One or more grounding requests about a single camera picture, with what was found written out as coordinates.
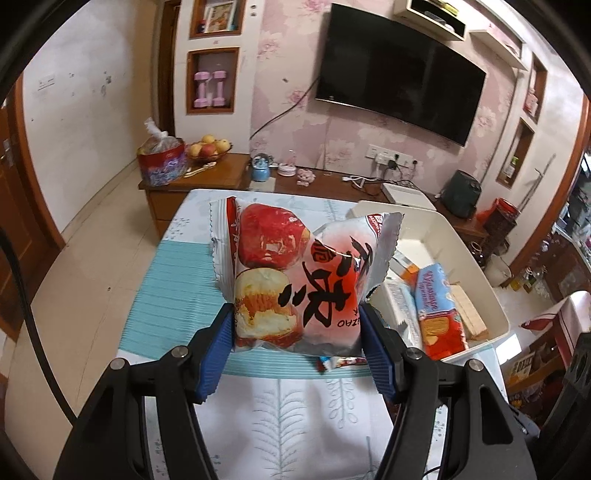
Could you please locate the picture frame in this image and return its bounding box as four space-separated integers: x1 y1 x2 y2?
203 0 237 34

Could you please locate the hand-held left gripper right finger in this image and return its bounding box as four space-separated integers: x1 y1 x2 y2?
359 305 539 480

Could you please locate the blue snow globe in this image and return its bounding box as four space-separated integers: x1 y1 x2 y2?
250 154 271 182

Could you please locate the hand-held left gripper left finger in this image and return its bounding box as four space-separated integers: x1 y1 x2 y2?
53 302 234 480

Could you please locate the red apple print snack bag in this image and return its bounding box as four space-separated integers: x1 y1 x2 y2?
209 196 404 358

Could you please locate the wooden door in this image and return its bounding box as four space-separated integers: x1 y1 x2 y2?
0 99 63 342

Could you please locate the blue red cookie packet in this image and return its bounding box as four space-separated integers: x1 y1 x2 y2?
410 263 469 361

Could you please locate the wall socket strip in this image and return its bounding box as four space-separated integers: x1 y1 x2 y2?
367 144 414 168

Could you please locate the flat screen television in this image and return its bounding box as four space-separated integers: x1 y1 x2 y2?
315 2 487 147

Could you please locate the white flat wall shelf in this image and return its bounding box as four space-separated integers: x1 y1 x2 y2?
468 18 529 70

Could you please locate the small red blue candy packet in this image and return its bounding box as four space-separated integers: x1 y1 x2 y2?
316 355 370 372

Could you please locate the white cable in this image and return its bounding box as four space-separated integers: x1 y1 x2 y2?
342 174 384 189

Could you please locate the red basket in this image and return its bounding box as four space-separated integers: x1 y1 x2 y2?
482 198 518 245

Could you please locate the black television cable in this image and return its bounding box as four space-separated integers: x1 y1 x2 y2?
249 76 321 139

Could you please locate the white set-top device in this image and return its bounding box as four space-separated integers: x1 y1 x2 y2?
381 182 437 210

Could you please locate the white spoon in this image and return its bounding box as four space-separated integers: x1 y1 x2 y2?
183 161 218 178

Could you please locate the fruit bowl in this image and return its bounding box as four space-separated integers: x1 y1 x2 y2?
187 134 234 163

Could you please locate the tree print tablecloth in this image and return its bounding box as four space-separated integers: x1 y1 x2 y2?
115 188 509 480

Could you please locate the dark green air fryer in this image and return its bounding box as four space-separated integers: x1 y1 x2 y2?
444 169 482 217

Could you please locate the wooden low cabinet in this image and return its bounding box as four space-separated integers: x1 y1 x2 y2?
139 152 490 241

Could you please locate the white bucket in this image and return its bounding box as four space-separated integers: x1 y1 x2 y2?
485 254 513 288

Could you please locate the white box wall shelf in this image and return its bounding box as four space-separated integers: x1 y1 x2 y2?
392 0 469 42

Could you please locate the teal ribbed placemat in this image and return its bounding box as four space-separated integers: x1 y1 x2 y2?
117 240 370 377

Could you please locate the white plastic storage box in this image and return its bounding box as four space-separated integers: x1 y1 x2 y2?
345 199 511 363

